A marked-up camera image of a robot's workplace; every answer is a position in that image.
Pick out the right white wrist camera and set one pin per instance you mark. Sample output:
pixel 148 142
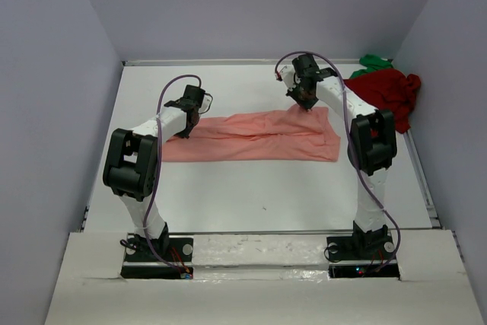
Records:
pixel 288 76

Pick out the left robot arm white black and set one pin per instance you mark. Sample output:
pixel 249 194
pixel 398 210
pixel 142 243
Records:
pixel 133 167

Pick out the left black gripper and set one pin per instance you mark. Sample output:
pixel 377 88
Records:
pixel 191 122

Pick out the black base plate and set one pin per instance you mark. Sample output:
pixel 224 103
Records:
pixel 140 263
pixel 346 262

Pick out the aluminium rail front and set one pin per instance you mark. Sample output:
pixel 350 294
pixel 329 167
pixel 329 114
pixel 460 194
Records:
pixel 325 232

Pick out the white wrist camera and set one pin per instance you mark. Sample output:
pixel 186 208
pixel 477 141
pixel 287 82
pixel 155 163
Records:
pixel 288 76
pixel 206 104

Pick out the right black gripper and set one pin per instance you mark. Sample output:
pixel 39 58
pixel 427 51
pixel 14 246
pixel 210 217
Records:
pixel 305 97

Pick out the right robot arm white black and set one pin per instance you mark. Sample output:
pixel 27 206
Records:
pixel 371 139

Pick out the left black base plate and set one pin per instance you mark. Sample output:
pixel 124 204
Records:
pixel 140 263

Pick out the green t shirt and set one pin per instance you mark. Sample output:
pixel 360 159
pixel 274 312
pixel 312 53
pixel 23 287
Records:
pixel 371 63

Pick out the red t shirt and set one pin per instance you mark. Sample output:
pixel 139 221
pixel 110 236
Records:
pixel 389 89

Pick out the aluminium rail back edge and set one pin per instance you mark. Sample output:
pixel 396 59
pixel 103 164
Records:
pixel 194 62

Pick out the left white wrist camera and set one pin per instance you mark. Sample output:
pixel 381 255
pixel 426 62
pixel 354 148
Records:
pixel 206 104

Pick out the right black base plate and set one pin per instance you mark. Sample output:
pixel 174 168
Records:
pixel 346 262

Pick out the pink t shirt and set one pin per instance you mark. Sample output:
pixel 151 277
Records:
pixel 282 135

